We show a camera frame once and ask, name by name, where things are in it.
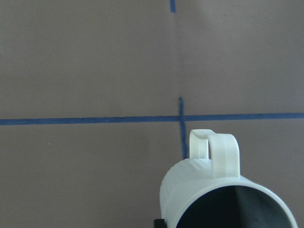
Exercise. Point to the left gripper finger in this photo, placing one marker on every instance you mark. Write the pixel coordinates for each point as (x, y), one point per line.
(159, 222)

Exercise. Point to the white ribbed mug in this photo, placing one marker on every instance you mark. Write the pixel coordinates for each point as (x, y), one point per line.
(207, 190)

